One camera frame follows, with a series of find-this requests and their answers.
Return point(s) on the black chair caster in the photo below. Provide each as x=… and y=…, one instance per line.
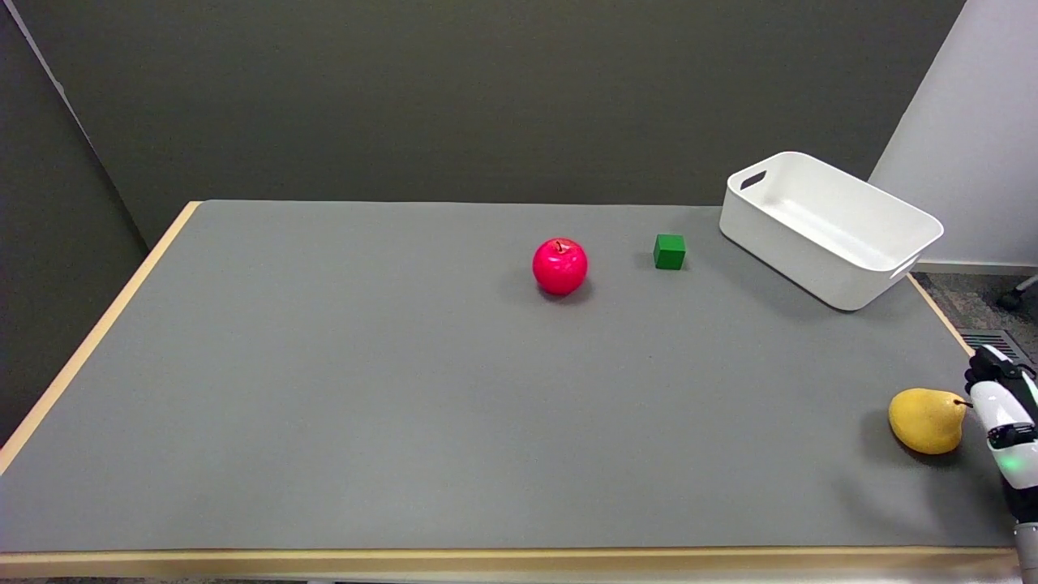
x=1010, y=300

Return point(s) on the white plastic bin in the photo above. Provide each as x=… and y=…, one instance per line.
x=827, y=231

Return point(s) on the red apple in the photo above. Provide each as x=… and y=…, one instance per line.
x=559, y=266

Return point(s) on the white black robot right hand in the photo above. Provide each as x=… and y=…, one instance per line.
x=1010, y=430

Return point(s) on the green cube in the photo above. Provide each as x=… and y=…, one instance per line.
x=669, y=252

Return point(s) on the yellow pear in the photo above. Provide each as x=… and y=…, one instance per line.
x=924, y=422

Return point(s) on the floor vent grille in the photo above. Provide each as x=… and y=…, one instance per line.
x=1001, y=341

